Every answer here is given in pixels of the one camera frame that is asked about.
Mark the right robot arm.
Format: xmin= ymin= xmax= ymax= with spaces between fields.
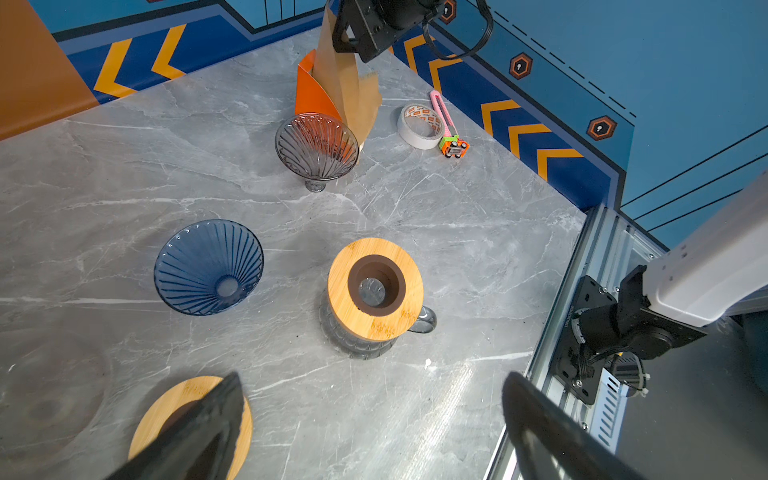
xmin=326 ymin=1 xmax=767 ymax=377

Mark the grey glass dripper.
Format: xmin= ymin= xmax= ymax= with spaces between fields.
xmin=275 ymin=113 xmax=360 ymax=193

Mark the grey ribbed glass pitcher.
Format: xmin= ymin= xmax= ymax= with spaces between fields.
xmin=320 ymin=300 xmax=437 ymax=360

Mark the blue glass dripper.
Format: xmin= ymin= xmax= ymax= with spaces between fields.
xmin=153 ymin=219 xmax=265 ymax=316

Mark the white tape roll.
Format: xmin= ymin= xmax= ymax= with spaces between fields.
xmin=397 ymin=103 xmax=444 ymax=150

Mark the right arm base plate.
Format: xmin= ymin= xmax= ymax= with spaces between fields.
xmin=549 ymin=275 xmax=617 ymax=405

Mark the orange coffee filter box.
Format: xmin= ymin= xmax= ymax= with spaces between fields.
xmin=295 ymin=49 xmax=342 ymax=120

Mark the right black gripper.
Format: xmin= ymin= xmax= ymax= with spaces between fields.
xmin=331 ymin=0 xmax=445 ymax=63

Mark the brown paper coffee filter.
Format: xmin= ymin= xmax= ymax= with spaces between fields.
xmin=312 ymin=1 xmax=382 ymax=148

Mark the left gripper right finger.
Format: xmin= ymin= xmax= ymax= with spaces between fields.
xmin=502 ymin=372 xmax=641 ymax=480

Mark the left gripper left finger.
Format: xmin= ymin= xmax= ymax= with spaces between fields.
xmin=109 ymin=372 xmax=245 ymax=479

